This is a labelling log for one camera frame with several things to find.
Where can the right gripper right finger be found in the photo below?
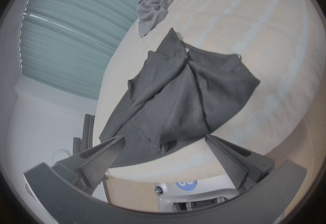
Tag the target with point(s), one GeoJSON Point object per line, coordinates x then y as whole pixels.
{"type": "Point", "coordinates": [236, 164]}

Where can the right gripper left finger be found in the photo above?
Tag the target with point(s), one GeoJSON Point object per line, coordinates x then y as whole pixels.
{"type": "Point", "coordinates": [91, 164]}

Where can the blue-green curtain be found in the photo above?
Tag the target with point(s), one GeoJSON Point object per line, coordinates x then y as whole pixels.
{"type": "Point", "coordinates": [63, 65]}
{"type": "Point", "coordinates": [89, 1]}

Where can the black T-shirt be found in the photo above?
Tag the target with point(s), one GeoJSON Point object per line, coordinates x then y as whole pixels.
{"type": "Point", "coordinates": [178, 95]}

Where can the black chest of drawers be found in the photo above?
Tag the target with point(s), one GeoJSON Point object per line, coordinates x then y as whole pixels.
{"type": "Point", "coordinates": [88, 128]}

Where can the grey garment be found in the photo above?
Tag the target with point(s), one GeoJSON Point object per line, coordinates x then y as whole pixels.
{"type": "Point", "coordinates": [150, 13]}

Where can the round white mirror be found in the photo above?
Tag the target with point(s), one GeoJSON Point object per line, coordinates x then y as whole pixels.
{"type": "Point", "coordinates": [61, 151]}

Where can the bed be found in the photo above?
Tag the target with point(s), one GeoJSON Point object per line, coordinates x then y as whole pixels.
{"type": "Point", "coordinates": [254, 27]}

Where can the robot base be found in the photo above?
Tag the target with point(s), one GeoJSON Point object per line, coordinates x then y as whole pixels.
{"type": "Point", "coordinates": [165, 200]}

